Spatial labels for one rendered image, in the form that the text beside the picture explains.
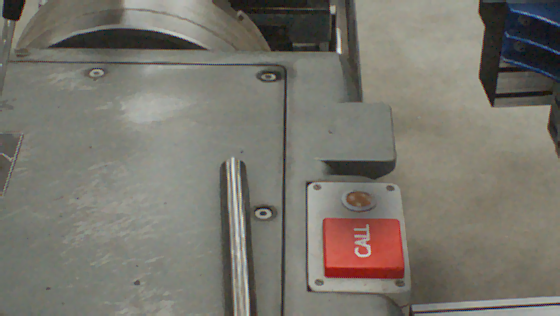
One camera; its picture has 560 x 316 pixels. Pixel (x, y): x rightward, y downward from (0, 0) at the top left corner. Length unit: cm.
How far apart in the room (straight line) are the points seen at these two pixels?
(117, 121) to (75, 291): 22
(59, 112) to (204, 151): 14
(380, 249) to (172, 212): 17
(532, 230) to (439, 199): 24
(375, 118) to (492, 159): 215
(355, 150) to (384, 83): 246
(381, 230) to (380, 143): 13
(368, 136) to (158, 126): 18
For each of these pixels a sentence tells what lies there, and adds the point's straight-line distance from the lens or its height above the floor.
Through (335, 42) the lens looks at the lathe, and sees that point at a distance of 205.
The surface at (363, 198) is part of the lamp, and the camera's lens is 99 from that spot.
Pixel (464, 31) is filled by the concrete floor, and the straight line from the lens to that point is 379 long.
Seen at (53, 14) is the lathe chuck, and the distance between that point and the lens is 136.
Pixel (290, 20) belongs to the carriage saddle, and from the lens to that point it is 195.
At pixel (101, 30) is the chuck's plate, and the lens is 128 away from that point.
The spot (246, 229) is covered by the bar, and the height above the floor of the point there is 127.
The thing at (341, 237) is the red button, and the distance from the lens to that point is 94.
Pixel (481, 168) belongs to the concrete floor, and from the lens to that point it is 320.
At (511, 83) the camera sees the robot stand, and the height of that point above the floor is 89.
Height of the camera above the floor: 186
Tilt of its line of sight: 36 degrees down
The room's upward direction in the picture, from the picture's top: 1 degrees clockwise
